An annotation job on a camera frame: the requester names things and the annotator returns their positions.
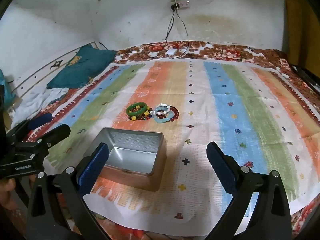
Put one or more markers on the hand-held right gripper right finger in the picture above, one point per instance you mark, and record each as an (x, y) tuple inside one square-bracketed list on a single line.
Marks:
[(222, 172)]

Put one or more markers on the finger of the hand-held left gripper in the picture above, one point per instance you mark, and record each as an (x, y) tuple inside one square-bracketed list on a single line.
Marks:
[(57, 132), (40, 121)]

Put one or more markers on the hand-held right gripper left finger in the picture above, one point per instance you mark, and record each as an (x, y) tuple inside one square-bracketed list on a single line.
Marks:
[(92, 172)]

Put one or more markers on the metal tin box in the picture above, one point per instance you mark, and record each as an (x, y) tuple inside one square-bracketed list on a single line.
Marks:
[(135, 140)]

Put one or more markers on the person's left hand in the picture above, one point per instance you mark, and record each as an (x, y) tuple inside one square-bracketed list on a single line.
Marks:
[(6, 192)]

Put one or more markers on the white crumpled cloth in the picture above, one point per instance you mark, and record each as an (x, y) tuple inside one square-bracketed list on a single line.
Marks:
[(45, 97)]

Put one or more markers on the teal cloth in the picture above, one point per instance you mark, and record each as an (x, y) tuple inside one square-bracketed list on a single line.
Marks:
[(7, 92)]

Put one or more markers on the white patterned sheet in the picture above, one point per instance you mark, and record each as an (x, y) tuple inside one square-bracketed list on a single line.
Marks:
[(37, 71)]

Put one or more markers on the striped pastel mat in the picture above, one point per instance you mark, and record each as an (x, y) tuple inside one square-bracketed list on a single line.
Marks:
[(200, 120)]

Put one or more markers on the teal pillow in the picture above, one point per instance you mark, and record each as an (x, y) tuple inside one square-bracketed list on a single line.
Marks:
[(82, 67)]

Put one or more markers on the dark furniture edge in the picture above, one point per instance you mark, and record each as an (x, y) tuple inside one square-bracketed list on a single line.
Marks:
[(310, 77)]

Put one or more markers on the white charger adapter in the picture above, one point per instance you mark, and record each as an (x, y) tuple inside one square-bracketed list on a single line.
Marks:
[(171, 52)]

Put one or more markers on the yellow curtain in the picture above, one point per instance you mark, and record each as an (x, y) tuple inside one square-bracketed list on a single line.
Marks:
[(297, 17)]

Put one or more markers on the white power strip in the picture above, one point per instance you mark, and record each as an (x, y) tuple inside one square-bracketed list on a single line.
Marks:
[(182, 4)]

